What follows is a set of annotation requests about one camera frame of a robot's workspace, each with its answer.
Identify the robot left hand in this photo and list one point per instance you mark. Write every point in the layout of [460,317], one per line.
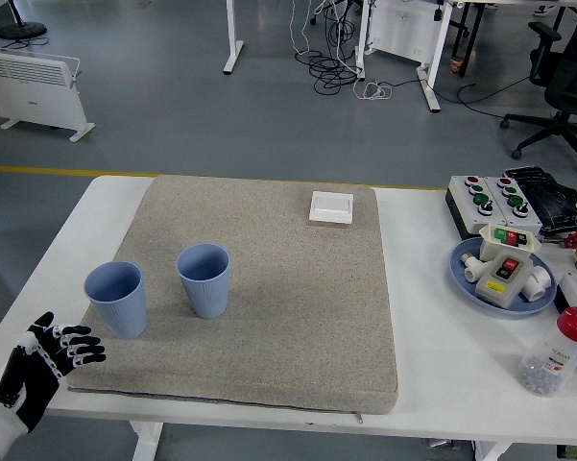
[33,379]

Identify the blue ribbed plastic cup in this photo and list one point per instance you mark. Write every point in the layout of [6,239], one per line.
[120,312]
[205,293]

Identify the white table leg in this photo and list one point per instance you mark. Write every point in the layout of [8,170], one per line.
[146,442]
[492,452]

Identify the grey-brown mat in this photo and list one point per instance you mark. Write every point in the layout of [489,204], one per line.
[278,312]

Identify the white electric panel heater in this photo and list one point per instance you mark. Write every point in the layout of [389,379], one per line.
[33,96]

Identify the white desk leg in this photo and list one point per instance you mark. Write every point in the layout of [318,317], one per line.
[429,72]
[364,33]
[233,38]

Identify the white pipe tee fitting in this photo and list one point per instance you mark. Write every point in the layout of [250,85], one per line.
[473,271]

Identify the white four-button control box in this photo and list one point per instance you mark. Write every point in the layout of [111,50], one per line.
[465,201]
[501,204]

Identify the blue plate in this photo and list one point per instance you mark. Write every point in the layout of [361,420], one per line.
[509,307]

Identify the white pipe coupling fitting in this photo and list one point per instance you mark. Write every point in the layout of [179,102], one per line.
[537,283]

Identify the clear bottle red cap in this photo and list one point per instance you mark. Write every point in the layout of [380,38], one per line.
[557,355]

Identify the small can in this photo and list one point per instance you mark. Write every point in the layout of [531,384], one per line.
[456,65]

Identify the red emergency stop button box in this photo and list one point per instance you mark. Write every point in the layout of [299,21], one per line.
[573,290]

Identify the black ribbed foot pedal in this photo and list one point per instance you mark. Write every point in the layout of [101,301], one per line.
[549,192]

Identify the black desk leg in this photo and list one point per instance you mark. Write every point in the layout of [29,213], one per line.
[470,38]

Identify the black office chair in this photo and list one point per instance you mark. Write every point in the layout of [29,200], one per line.
[569,91]

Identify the white wall switch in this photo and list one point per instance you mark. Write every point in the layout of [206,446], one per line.
[331,206]

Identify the cream three-button switch box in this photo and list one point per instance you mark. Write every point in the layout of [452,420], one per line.
[489,247]

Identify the grey two-button switch box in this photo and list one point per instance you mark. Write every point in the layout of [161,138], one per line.
[501,288]

